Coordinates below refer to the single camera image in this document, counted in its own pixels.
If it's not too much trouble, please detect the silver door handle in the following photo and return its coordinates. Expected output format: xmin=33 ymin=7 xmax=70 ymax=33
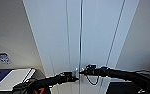
xmin=80 ymin=66 xmax=85 ymax=72
xmin=74 ymin=67 xmax=79 ymax=78

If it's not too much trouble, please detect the white wardrobe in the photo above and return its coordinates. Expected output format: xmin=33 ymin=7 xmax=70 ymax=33
xmin=22 ymin=0 xmax=141 ymax=94

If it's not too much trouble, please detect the white wardrobe door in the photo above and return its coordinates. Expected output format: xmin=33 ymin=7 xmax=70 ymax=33
xmin=22 ymin=0 xmax=82 ymax=94
xmin=79 ymin=0 xmax=127 ymax=94

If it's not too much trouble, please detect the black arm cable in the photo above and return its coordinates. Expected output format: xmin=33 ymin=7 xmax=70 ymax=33
xmin=85 ymin=73 xmax=103 ymax=86

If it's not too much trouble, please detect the white flat board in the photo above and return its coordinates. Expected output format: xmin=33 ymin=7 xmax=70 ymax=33
xmin=0 ymin=68 xmax=37 ymax=92

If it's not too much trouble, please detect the wall socket with blue label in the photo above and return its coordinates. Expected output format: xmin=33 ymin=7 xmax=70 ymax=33
xmin=0 ymin=51 xmax=13 ymax=66

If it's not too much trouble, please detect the orange frame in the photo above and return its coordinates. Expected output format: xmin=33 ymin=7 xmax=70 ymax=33
xmin=37 ymin=87 xmax=45 ymax=94

